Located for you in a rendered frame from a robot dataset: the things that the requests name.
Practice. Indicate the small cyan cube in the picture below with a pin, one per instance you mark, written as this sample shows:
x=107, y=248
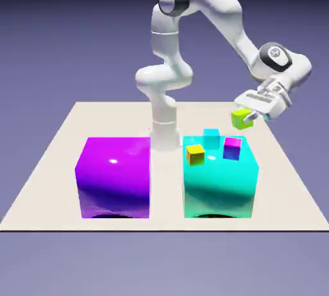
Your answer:
x=211, y=138

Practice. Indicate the small yellow cube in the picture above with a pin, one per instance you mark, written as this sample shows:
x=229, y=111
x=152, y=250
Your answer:
x=195, y=154

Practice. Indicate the large cyan box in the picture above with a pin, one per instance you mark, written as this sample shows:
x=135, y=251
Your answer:
x=219, y=185

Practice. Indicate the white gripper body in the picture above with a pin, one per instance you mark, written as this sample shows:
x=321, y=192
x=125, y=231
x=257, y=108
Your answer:
x=259, y=101

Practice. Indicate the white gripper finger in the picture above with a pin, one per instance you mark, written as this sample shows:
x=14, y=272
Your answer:
x=248, y=118

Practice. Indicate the small lime green cube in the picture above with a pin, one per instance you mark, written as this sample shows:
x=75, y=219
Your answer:
x=238, y=119

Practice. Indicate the small magenta cube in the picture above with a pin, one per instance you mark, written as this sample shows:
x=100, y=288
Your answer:
x=232, y=148

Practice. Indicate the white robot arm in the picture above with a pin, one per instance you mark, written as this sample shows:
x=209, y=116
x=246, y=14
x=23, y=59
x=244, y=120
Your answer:
x=164, y=51

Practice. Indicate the large purple box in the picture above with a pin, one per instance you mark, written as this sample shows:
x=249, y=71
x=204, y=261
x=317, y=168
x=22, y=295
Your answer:
x=114, y=177

